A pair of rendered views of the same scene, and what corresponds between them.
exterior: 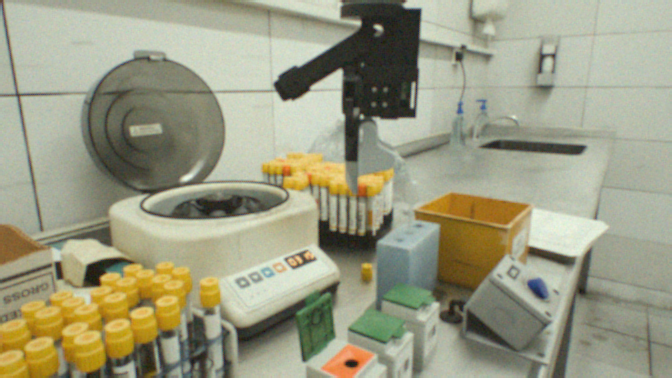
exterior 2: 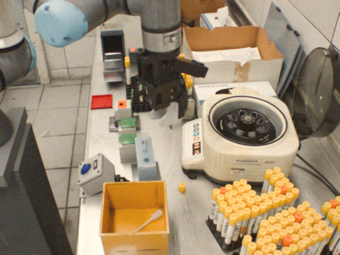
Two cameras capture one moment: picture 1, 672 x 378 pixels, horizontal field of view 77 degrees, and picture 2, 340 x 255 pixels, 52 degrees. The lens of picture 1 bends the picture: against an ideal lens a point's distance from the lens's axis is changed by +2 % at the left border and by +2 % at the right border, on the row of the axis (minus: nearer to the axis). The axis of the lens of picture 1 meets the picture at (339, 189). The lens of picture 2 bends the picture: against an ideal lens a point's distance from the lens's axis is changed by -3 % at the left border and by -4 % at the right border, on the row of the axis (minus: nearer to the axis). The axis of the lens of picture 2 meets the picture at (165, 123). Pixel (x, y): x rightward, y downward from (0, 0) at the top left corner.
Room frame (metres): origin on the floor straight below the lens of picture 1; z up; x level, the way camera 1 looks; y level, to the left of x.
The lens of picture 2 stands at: (0.98, -0.44, 1.56)
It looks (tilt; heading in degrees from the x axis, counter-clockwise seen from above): 40 degrees down; 140
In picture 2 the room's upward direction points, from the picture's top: straight up
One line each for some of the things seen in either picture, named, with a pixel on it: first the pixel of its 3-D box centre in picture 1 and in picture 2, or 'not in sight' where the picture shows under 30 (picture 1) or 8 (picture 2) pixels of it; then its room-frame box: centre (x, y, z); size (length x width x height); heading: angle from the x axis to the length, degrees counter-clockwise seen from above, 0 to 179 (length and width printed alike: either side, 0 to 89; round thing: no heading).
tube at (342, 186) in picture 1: (342, 212); (234, 200); (0.70, -0.01, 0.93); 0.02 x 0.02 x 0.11
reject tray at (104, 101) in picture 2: not in sight; (101, 101); (0.13, 0.00, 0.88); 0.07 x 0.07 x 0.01; 56
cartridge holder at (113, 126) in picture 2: not in sight; (124, 120); (0.27, -0.01, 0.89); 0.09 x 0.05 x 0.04; 55
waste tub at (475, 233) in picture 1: (472, 238); (135, 220); (0.60, -0.20, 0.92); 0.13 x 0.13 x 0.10; 53
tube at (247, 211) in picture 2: not in sight; (243, 226); (0.76, -0.04, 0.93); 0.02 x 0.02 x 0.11
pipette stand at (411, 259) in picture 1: (408, 271); (145, 166); (0.48, -0.09, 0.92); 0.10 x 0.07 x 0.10; 148
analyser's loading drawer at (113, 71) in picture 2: not in sight; (113, 59); (-0.01, 0.14, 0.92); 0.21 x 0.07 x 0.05; 146
